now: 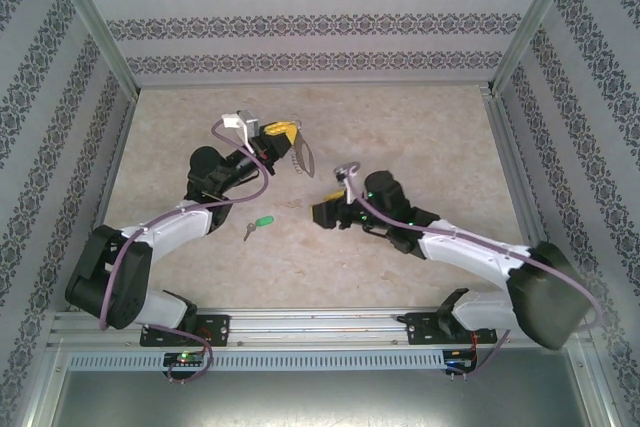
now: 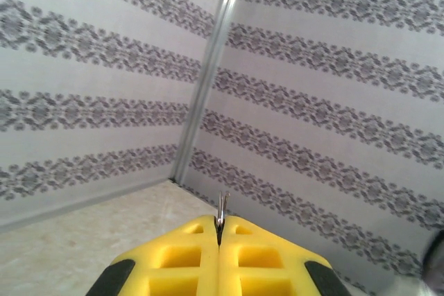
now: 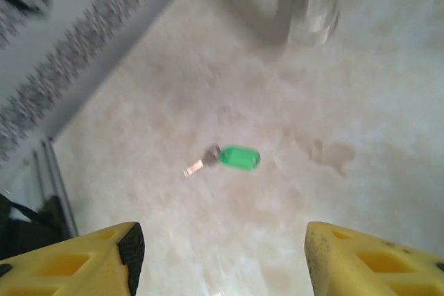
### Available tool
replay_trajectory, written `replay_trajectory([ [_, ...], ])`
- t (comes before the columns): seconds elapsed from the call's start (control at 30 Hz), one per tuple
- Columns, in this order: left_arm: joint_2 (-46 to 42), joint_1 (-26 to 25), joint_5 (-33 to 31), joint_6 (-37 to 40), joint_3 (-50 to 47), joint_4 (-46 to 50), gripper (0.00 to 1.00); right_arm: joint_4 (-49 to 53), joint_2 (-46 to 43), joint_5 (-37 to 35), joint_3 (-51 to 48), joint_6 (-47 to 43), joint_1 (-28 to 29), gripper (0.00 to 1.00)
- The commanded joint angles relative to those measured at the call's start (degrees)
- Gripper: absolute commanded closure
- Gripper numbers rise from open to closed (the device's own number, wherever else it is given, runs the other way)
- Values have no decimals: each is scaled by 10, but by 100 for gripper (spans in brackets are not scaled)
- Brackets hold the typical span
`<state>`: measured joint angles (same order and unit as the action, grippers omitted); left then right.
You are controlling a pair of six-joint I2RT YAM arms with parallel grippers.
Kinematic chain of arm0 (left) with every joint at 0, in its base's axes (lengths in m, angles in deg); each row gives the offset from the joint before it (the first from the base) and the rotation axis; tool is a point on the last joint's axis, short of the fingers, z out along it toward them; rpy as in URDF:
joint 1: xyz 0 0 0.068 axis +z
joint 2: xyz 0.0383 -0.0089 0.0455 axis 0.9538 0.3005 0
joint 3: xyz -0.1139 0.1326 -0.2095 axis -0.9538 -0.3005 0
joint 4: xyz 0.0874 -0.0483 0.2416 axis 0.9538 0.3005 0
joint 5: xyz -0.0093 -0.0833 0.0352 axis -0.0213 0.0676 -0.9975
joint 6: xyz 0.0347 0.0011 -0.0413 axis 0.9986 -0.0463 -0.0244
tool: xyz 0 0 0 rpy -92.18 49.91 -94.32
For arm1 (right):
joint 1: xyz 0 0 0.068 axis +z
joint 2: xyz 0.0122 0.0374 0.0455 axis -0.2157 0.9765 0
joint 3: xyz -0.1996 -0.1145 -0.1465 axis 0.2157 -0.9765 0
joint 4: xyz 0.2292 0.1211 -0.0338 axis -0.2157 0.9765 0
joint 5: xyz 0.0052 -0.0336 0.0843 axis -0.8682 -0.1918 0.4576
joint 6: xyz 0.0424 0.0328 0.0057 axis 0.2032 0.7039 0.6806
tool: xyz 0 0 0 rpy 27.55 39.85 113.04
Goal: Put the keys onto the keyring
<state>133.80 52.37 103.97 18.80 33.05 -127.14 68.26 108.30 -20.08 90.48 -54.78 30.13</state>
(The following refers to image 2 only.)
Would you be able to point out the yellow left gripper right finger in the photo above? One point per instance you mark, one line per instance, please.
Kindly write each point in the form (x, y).
(270, 268)

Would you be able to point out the silver carabiner keyring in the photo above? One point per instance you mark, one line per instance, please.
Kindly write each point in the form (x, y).
(221, 213)

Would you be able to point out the aluminium frame post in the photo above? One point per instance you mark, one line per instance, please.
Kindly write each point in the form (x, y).
(208, 67)

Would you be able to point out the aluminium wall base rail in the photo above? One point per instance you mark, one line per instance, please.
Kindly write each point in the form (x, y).
(86, 204)

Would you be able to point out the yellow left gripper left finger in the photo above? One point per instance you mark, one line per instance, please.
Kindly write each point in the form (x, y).
(166, 268)

